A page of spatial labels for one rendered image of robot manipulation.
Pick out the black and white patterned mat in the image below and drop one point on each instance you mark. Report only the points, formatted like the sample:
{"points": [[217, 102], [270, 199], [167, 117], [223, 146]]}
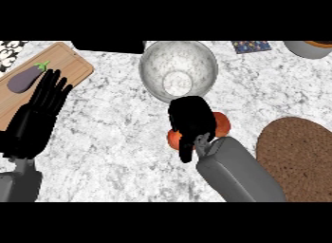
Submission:
{"points": [[0, 58]]}

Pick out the clear glass bowl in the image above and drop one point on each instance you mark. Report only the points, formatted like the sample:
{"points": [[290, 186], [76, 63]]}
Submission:
{"points": [[179, 70]]}

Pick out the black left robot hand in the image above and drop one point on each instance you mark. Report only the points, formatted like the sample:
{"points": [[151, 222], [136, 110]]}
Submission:
{"points": [[34, 114]]}

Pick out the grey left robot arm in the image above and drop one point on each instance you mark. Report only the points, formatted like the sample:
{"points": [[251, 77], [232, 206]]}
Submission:
{"points": [[14, 183]]}

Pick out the black appliance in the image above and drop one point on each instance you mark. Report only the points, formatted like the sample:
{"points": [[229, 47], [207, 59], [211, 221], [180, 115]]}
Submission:
{"points": [[110, 46]]}

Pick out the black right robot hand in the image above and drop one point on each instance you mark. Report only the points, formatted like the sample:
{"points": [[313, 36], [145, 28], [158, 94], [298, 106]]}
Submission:
{"points": [[192, 117]]}

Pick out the purple eggplant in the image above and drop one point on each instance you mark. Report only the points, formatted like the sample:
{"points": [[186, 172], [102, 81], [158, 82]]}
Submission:
{"points": [[27, 79]]}

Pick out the grey pot with brown contents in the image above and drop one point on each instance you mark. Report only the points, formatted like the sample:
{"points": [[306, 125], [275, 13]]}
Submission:
{"points": [[313, 48]]}

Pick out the wooden cutting board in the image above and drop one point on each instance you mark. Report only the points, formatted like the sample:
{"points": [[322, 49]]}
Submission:
{"points": [[37, 85]]}

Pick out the orange squash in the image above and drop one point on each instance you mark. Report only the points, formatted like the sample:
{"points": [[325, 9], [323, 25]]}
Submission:
{"points": [[223, 124]]}

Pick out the blue patterned square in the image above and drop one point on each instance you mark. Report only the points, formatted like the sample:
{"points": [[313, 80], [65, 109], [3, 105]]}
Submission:
{"points": [[251, 46]]}

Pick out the brown oval placemat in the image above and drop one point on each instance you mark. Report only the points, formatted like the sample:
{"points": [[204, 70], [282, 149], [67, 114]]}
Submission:
{"points": [[303, 159]]}

